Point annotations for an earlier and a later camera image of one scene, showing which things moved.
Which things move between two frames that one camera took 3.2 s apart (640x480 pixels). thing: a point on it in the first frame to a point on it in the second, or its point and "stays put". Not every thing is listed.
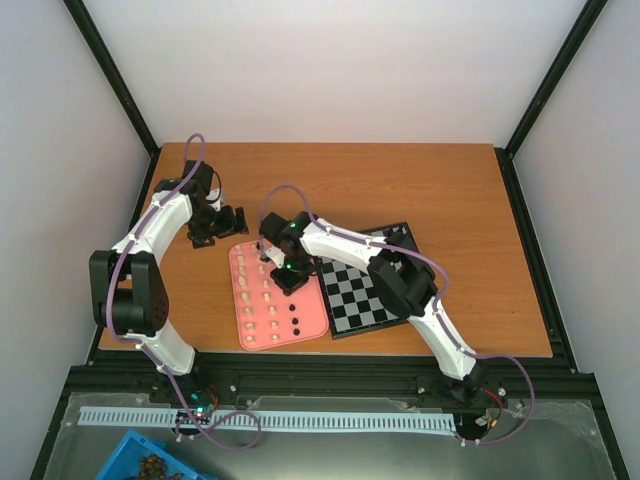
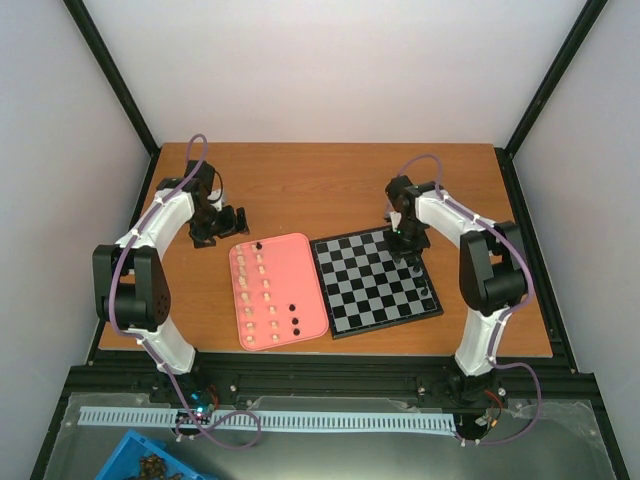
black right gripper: [288, 286] to [399, 252]
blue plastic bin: [141, 457] stays put
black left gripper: [198, 236] stays put
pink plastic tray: [266, 317] stays put
